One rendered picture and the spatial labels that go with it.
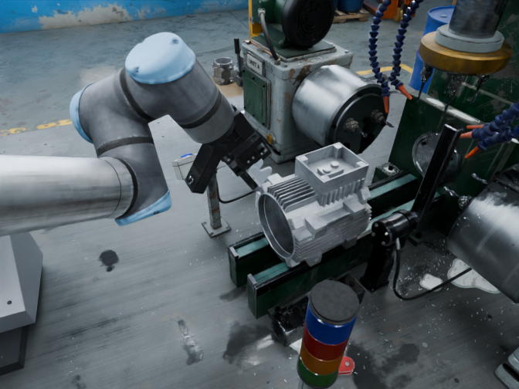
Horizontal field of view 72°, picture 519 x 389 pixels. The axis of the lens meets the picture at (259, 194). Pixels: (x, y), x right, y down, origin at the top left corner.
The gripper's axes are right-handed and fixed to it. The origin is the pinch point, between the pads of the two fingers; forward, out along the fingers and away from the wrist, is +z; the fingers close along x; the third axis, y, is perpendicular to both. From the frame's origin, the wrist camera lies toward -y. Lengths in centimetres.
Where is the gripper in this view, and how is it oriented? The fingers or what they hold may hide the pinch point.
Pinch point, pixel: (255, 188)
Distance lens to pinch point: 78.1
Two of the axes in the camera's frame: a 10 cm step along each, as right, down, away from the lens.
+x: -5.0, -5.7, 6.5
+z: 4.3, 4.9, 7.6
